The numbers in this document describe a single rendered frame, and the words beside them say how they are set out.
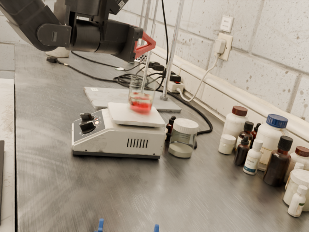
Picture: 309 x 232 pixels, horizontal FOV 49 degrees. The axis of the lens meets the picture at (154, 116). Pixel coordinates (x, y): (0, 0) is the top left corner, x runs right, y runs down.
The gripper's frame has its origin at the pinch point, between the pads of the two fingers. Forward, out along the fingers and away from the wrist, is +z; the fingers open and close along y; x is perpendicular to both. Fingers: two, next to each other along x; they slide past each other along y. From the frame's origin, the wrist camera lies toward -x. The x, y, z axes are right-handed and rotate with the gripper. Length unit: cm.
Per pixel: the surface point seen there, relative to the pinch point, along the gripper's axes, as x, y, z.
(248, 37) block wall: -4.7, 7.4, 46.1
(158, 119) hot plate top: 15.7, -4.9, 2.3
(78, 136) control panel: 21.6, 2.4, -13.1
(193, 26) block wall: -4, 43, 58
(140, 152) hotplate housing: 22.9, -6.0, -2.2
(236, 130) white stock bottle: 17.9, -10.5, 25.4
